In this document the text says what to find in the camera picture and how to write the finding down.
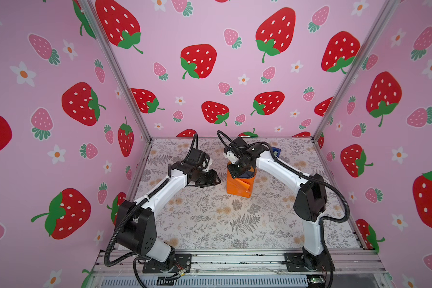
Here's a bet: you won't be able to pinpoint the navy blue gift box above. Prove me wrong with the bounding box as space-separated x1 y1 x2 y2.
237 169 256 179

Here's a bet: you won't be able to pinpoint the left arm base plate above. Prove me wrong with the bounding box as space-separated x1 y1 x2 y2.
142 253 192 274

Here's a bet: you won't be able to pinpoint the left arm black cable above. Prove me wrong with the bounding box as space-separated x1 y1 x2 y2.
103 132 199 268

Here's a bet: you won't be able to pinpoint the aluminium front rail frame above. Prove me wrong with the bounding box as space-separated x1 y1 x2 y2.
80 248 382 288

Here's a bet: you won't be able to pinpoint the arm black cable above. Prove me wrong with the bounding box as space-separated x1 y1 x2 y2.
216 130 350 224
103 132 199 268

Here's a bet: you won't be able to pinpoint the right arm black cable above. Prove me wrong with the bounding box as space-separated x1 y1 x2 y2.
216 130 350 224

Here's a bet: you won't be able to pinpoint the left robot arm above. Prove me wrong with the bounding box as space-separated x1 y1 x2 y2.
106 148 221 266

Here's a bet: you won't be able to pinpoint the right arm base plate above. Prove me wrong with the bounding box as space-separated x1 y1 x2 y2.
282 251 336 272

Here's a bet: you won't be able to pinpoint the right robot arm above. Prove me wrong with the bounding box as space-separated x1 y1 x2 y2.
224 137 328 261

